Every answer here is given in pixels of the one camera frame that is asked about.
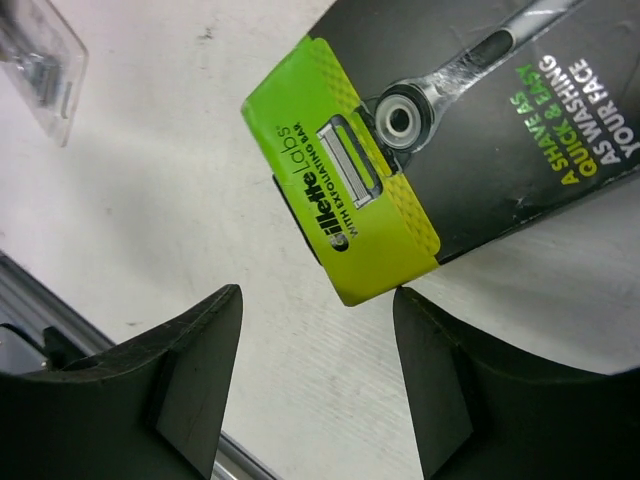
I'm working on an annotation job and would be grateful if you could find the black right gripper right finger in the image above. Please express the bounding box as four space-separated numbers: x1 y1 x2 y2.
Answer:
393 287 639 479

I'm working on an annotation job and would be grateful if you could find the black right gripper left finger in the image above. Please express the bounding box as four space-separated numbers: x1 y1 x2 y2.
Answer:
1 284 243 479

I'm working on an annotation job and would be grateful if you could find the black green razor box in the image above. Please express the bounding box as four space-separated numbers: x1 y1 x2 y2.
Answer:
241 1 639 306

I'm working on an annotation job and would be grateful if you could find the aluminium rail frame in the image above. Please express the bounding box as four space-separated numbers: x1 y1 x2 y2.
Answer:
1 256 271 479

